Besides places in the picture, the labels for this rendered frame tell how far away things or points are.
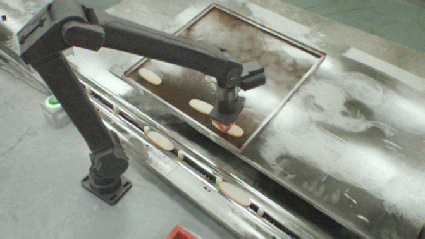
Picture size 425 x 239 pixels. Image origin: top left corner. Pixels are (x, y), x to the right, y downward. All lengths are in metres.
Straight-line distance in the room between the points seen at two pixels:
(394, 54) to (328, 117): 0.71
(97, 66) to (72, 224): 0.66
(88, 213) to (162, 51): 0.49
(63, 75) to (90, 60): 0.75
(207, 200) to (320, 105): 0.47
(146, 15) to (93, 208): 1.00
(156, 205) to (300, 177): 0.40
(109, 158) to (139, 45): 0.30
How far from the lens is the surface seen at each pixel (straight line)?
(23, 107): 1.34
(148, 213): 1.00
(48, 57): 0.70
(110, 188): 1.00
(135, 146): 1.08
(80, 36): 0.66
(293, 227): 0.98
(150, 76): 1.24
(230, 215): 0.95
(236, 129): 1.07
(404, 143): 1.17
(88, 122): 0.83
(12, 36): 1.51
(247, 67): 0.94
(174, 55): 0.78
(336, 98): 1.21
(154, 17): 1.73
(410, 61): 1.79
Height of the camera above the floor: 1.68
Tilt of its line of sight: 46 degrees down
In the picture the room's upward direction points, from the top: 6 degrees clockwise
